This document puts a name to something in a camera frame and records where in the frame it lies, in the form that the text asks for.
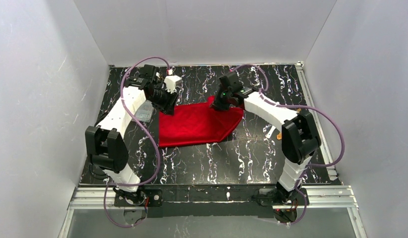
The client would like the red cloth napkin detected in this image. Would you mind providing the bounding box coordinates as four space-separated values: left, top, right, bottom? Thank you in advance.
158 96 244 148

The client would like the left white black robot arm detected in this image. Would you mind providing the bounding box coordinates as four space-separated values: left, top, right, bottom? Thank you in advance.
85 64 182 193

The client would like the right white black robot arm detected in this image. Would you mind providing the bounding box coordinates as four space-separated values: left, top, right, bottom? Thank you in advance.
211 85 321 192

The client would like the clear plastic compartment box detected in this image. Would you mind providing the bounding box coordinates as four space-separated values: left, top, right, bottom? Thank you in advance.
135 100 154 123

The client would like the white ceramic spoon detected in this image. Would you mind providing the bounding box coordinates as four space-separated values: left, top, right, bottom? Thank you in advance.
266 125 276 139

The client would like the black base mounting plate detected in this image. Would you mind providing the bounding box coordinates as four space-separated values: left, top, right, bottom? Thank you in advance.
113 184 309 218

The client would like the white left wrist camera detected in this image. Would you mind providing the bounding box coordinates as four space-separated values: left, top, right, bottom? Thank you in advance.
163 75 183 94

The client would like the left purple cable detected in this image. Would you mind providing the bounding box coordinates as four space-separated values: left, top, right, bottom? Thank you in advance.
103 56 173 229

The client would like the aluminium frame rail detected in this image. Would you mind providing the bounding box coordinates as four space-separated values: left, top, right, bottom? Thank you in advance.
59 185 366 238

